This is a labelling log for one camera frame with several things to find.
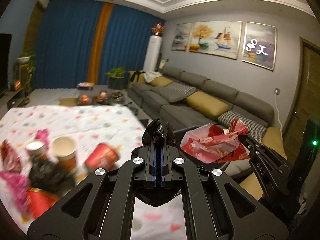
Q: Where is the pink foil wrapper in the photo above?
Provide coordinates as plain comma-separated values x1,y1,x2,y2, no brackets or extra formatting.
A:
34,128,50,143
0,169,29,212

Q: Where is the tree and sailboat painting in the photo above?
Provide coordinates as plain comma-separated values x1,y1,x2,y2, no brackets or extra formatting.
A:
188,20,243,60

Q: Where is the large yellow cushion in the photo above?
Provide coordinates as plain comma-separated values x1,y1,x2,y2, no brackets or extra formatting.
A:
185,91,229,123

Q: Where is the red and white plastic bag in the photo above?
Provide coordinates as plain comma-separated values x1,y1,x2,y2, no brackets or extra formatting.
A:
180,119,250,164

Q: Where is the grey coffee table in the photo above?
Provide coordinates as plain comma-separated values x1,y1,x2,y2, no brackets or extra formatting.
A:
27,87,131,108

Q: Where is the crumpled black plastic bag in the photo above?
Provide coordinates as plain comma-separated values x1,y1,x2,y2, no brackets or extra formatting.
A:
28,159,73,193

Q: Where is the black television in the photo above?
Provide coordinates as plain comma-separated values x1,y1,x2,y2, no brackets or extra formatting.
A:
0,33,13,98

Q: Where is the dark glass ashtray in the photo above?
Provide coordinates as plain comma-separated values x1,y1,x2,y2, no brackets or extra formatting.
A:
111,91,123,104

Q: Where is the blue curtain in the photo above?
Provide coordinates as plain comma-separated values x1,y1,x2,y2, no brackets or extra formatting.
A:
99,4,166,90
32,0,103,90

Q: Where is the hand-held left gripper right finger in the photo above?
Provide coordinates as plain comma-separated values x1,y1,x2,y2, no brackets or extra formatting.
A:
160,145,298,240

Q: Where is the green potted plant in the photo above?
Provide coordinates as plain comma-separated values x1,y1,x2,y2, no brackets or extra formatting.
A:
105,67,127,89

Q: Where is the red paper cup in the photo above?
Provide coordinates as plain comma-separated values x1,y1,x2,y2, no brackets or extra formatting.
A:
84,142,120,171
26,187,60,221

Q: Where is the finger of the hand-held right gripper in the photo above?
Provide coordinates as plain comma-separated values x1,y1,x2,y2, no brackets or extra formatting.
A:
247,150,283,201
238,134,288,163

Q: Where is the brown wooden door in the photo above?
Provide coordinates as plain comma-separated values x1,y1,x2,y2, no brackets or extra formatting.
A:
282,36,320,162

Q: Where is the white cloth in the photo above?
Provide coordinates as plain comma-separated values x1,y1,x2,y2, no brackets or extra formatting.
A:
145,71,162,84

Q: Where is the white cable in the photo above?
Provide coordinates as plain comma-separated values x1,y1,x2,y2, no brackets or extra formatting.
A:
274,94,285,131

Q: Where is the grey landscape painting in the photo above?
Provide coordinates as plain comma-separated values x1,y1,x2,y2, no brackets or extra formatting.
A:
171,22,193,52

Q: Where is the houndstooth patterned cushion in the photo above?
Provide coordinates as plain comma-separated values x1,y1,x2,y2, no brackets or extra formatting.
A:
217,110,267,143
165,82,197,97

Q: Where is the purple seascape painting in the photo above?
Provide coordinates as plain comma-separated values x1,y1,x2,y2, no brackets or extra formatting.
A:
241,21,278,72

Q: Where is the pink and brown ornament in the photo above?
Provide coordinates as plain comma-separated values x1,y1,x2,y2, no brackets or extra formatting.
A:
97,91,110,103

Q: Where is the small yellow cushion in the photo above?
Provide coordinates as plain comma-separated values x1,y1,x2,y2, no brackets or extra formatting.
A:
149,76,174,88

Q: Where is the black plastic bag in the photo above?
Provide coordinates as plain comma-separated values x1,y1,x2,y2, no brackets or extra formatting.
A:
131,118,182,207
28,159,73,193

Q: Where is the white and orange paper cup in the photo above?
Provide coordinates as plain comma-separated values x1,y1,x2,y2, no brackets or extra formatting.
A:
51,136,77,175

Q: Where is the orange curtain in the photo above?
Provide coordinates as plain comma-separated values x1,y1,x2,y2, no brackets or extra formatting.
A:
87,2,115,85

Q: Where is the small white paper cup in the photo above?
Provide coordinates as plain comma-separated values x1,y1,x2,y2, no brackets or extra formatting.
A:
25,141,48,161

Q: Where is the flat printed box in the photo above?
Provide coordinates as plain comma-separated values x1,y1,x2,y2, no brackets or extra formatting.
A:
77,82,95,91

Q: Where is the white standing air conditioner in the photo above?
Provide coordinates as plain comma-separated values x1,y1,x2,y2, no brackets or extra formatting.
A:
143,35,162,72

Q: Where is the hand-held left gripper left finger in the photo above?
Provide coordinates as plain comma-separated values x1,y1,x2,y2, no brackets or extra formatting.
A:
27,145,158,240

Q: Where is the trailing plant on stand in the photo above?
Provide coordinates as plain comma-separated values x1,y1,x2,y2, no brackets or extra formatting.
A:
16,51,36,94

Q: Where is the red and gold ornament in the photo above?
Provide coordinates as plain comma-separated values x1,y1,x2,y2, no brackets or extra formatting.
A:
152,22,165,36

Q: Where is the grey sofa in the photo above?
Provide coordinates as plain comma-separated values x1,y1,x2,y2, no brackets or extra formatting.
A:
127,66,288,165

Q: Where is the red snack bag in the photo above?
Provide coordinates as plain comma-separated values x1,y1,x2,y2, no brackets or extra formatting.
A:
0,139,22,173

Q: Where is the grey cushion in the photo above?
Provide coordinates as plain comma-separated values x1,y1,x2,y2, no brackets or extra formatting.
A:
149,86,186,103

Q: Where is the dark television cabinet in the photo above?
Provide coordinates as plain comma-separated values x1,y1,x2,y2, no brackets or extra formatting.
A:
0,89,26,111

